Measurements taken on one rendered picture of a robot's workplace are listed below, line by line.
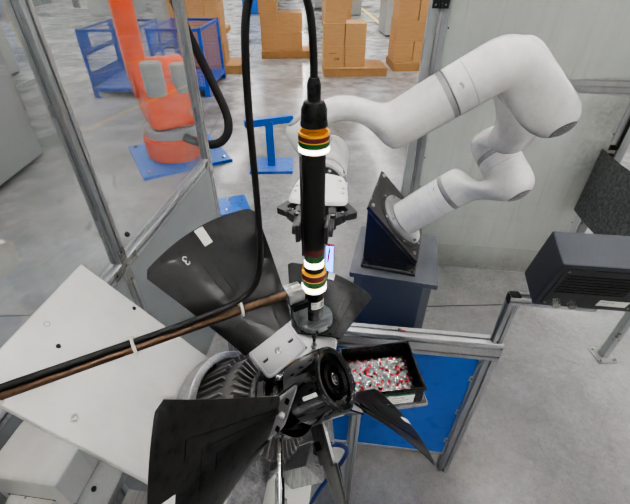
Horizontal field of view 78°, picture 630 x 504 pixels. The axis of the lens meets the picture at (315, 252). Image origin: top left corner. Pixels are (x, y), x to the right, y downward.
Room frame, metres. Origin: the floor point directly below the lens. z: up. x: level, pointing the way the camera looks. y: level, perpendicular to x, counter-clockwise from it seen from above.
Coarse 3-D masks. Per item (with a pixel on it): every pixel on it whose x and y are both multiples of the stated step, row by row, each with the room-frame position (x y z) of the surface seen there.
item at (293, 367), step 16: (320, 352) 0.44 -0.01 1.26; (336, 352) 0.46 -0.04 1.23; (288, 368) 0.43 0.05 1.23; (304, 368) 0.41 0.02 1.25; (320, 368) 0.42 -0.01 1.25; (336, 368) 0.44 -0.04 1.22; (272, 384) 0.42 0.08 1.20; (288, 384) 0.40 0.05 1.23; (304, 384) 0.39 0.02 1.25; (320, 384) 0.38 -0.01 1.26; (352, 384) 0.42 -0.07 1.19; (320, 400) 0.36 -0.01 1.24; (336, 400) 0.38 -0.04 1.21; (352, 400) 0.39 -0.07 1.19; (288, 416) 0.38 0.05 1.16; (304, 416) 0.36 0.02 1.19; (320, 416) 0.36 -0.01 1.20; (336, 416) 0.36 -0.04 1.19; (288, 432) 0.36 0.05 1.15; (304, 432) 0.37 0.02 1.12
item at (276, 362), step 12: (288, 324) 0.49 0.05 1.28; (276, 336) 0.47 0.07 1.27; (288, 336) 0.47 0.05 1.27; (264, 348) 0.45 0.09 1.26; (288, 348) 0.46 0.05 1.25; (300, 348) 0.46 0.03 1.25; (276, 360) 0.44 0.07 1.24; (288, 360) 0.44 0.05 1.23; (264, 372) 0.42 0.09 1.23; (276, 372) 0.43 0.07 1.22
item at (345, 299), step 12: (288, 264) 0.76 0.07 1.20; (300, 264) 0.77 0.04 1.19; (300, 276) 0.73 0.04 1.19; (336, 276) 0.76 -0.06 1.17; (336, 288) 0.70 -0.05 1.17; (348, 288) 0.72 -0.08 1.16; (360, 288) 0.74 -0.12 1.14; (324, 300) 0.65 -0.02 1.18; (336, 300) 0.66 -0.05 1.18; (348, 300) 0.67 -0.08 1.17; (360, 300) 0.68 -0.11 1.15; (336, 312) 0.61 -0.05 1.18; (348, 312) 0.62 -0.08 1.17; (336, 324) 0.58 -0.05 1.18; (348, 324) 0.58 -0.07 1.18; (324, 336) 0.54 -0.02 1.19; (336, 336) 0.54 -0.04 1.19
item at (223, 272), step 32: (224, 224) 0.58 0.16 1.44; (160, 256) 0.50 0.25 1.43; (192, 256) 0.52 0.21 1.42; (224, 256) 0.54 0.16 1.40; (256, 256) 0.56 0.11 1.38; (160, 288) 0.47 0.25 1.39; (192, 288) 0.48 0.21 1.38; (224, 288) 0.50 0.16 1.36; (256, 288) 0.51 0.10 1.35; (256, 320) 0.47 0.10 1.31; (288, 320) 0.49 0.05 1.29
